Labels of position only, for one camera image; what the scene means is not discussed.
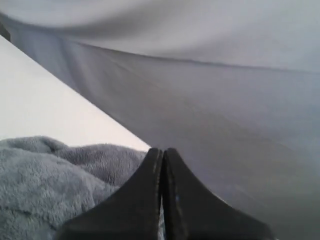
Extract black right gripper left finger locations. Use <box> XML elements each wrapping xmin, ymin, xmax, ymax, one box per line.
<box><xmin>56</xmin><ymin>148</ymin><xmax>163</xmax><ymax>240</ymax></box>

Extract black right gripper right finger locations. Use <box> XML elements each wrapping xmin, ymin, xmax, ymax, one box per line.
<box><xmin>162</xmin><ymin>148</ymin><xmax>273</xmax><ymax>240</ymax></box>

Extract grey fluffy towel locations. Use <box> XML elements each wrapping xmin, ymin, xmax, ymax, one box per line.
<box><xmin>0</xmin><ymin>135</ymin><xmax>148</xmax><ymax>240</ymax></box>

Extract grey backdrop curtain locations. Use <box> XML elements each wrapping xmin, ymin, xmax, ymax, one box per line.
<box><xmin>0</xmin><ymin>0</ymin><xmax>320</xmax><ymax>240</ymax></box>

